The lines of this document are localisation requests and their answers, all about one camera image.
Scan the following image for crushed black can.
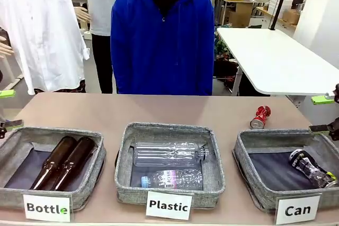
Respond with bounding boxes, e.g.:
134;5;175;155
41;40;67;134
288;148;339;189

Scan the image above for brown glass bottle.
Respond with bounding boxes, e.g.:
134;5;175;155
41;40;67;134
50;137;96;191
29;135;76;191

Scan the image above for small pink-labelled plastic bottle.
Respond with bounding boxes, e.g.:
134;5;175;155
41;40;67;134
140;168;203;191

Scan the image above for large clear plastic bottle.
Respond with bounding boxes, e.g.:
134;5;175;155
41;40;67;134
133;141;211;168

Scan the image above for crushed red can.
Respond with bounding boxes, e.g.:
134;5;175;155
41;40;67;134
249;105;272;130

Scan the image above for grey basket labelled Bottle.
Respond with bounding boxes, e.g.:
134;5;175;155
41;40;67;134
0;126;107;211

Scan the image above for grey basket labelled Can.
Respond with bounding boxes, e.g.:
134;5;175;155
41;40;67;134
232;128;339;213

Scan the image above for white Can label card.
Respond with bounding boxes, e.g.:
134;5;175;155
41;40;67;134
275;195;323;225

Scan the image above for grey basket labelled Plastic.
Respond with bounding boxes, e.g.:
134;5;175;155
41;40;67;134
114;122;226;209

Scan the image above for white table foot bar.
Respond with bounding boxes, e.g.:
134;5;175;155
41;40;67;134
5;74;25;91

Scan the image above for white side table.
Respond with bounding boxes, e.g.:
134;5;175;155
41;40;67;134
216;26;339;97

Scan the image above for dark patterned skirt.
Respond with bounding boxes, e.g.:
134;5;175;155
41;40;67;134
33;78;87;94

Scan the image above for mannequin in white shirt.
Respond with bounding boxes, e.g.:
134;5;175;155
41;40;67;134
0;0;92;96

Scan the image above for white table leg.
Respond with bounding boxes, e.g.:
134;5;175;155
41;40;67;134
236;66;252;97

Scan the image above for cardboard box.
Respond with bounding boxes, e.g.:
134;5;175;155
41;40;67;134
228;3;253;28
281;8;301;24

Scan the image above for white Bottle label card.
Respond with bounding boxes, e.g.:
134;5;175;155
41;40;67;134
23;194;73;223

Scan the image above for colourful patterned fabric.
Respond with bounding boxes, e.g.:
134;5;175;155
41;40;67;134
213;31;239;79

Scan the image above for mannequin with black trousers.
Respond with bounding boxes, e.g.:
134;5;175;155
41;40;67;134
80;0;126;94

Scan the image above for person in blue hoodie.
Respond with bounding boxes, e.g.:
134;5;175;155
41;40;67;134
110;0;215;96

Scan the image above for white Plastic label card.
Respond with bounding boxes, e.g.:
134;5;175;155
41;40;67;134
145;191;193;221

